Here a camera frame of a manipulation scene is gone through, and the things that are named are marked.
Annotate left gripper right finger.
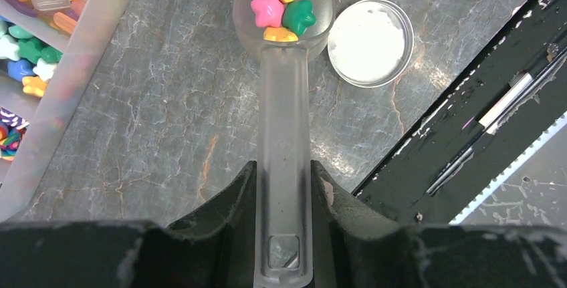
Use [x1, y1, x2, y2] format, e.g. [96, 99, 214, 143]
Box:
[311, 160, 566, 287]

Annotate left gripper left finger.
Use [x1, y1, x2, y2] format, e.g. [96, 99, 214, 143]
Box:
[1, 161, 257, 287]

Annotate clear plastic scoop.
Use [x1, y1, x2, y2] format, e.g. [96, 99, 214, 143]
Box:
[233, 0, 335, 287]

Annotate green star candy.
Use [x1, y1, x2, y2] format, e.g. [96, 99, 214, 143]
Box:
[281, 0, 316, 37]

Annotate pink star candy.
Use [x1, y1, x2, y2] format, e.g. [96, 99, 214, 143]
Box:
[250, 0, 285, 28]

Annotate round clear lid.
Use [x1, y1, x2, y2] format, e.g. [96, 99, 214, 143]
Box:
[328, 0, 414, 88]

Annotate clear compartment candy box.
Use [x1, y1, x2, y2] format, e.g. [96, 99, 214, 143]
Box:
[1, 0, 129, 221]

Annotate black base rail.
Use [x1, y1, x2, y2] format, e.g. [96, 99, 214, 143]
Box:
[353, 0, 566, 223]

